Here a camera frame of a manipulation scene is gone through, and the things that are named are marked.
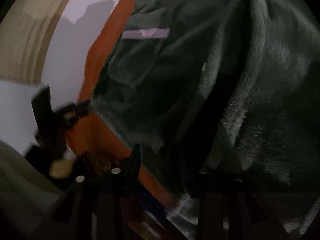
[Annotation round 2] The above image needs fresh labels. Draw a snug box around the dark green fleece jacket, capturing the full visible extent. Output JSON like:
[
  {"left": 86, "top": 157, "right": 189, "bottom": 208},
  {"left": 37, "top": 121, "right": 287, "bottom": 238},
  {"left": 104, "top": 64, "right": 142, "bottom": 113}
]
[{"left": 91, "top": 0, "right": 320, "bottom": 240}]

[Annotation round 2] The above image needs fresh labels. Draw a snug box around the orange table cloth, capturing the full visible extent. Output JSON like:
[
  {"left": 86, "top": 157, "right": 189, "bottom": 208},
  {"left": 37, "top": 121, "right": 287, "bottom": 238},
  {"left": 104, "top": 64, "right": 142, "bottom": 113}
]
[{"left": 65, "top": 0, "right": 176, "bottom": 240}]

